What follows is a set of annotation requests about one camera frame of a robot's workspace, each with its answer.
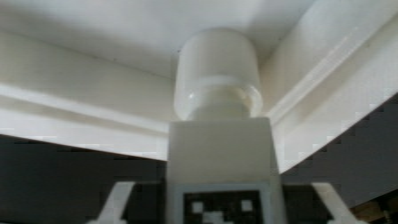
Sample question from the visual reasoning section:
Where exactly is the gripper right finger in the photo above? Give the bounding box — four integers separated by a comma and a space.
282, 181, 371, 224

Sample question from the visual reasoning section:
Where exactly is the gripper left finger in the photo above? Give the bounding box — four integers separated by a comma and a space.
85, 180, 169, 224

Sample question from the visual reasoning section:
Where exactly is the white leg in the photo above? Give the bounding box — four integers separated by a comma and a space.
165, 118, 288, 224

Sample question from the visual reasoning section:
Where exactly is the white square table top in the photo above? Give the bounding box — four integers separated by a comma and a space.
0, 0, 398, 169

